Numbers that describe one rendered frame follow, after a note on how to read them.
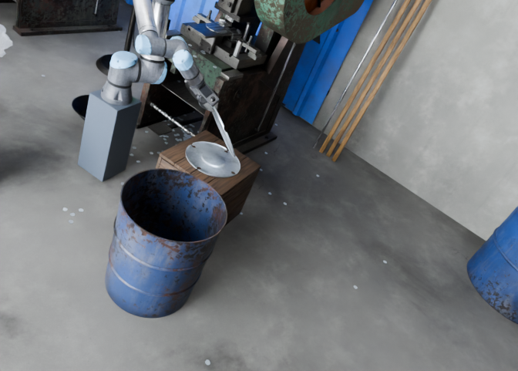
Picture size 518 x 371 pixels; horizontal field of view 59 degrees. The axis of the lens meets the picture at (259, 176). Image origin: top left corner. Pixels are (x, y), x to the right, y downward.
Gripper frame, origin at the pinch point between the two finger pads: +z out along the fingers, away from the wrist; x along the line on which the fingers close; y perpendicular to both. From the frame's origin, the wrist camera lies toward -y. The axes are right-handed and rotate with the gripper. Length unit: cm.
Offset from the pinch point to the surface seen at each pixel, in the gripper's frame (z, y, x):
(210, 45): 16, 55, -25
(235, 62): 23, 40, -29
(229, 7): 5, 57, -44
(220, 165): 26.0, -8.0, 13.9
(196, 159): 19.5, -0.7, 21.3
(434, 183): 174, -36, -108
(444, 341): 111, -126, -22
